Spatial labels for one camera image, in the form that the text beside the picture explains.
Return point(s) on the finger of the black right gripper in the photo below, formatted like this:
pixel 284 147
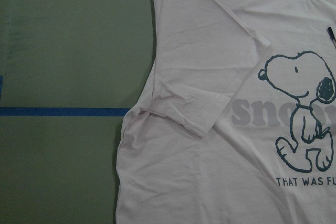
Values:
pixel 331 35

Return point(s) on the pink snoopy t-shirt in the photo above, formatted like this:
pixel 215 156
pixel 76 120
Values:
pixel 236 122

